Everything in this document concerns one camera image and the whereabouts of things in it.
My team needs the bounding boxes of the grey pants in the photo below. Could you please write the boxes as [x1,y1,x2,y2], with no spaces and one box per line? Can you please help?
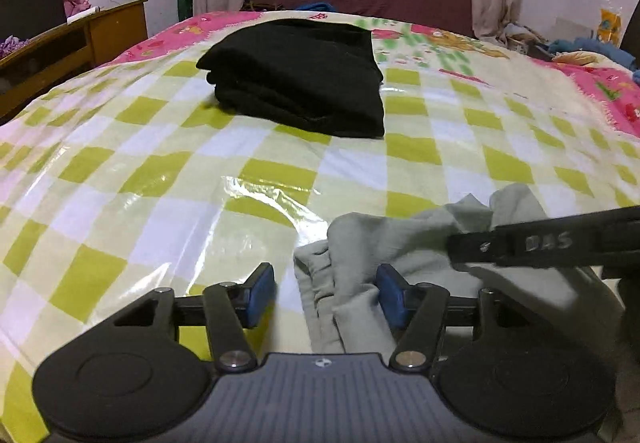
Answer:
[292,183,623,358]

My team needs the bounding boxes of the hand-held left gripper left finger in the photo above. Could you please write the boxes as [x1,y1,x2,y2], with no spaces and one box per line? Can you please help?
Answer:
[112,263,276,372]

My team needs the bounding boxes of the purple crumpled item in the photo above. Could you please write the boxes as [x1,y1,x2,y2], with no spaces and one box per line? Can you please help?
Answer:
[0,36,32,60]

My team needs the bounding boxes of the small blue cloth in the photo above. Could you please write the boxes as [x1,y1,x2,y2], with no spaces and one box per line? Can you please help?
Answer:
[295,0,337,14]

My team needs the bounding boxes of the white paper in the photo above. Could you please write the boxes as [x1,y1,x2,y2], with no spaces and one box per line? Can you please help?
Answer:
[66,6,104,22]

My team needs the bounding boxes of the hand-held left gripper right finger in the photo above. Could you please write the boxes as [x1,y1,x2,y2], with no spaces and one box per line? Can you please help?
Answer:
[375,264,541,372]

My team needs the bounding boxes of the black folded pants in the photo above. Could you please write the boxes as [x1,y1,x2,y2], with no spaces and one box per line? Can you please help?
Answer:
[196,18,386,140]

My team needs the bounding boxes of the wooden desk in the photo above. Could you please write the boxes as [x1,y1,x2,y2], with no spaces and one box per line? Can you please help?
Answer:
[0,0,150,122]

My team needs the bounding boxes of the blue pillow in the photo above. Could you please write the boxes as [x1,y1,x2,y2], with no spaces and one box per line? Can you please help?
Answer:
[547,37,640,72]

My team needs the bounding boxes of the green checkered printed blanket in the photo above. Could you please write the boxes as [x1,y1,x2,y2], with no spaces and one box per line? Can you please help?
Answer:
[0,9,640,443]

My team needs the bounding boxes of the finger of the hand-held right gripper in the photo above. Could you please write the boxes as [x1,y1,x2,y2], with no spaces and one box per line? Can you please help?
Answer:
[444,206,640,270]

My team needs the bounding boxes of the orange snack packet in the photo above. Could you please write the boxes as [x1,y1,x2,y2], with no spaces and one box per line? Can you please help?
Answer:
[600,0,627,45]

